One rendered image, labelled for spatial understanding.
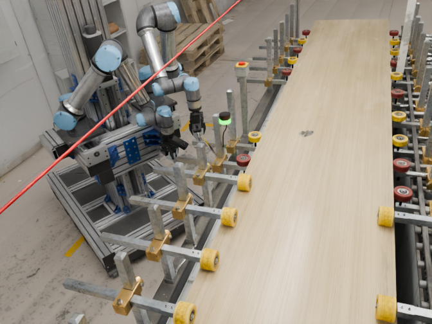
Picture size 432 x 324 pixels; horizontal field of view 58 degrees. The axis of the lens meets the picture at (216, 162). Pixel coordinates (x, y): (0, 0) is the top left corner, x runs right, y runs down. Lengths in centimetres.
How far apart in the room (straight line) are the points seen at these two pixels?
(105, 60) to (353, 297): 149
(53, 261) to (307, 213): 203
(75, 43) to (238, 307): 170
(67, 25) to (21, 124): 224
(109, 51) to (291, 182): 108
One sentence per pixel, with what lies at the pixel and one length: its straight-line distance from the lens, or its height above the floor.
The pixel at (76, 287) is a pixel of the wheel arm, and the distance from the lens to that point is 161.
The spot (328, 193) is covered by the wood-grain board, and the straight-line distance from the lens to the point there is 192.
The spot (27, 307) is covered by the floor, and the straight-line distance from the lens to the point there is 301.
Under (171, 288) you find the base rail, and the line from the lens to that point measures 182.
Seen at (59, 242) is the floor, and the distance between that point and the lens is 333.
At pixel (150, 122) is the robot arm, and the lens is 217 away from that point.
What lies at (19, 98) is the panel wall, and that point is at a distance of 446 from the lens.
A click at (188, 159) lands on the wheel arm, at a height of 86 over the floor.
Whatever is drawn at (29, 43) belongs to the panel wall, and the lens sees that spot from 454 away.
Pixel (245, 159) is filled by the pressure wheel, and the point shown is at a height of 91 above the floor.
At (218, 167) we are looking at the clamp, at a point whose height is 86.
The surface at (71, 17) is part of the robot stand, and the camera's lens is 242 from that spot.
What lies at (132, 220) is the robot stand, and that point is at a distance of 295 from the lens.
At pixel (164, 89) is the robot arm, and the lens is 209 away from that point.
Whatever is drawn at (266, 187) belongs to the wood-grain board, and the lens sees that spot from 194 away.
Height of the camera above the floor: 211
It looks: 34 degrees down
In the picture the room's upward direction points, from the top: 7 degrees counter-clockwise
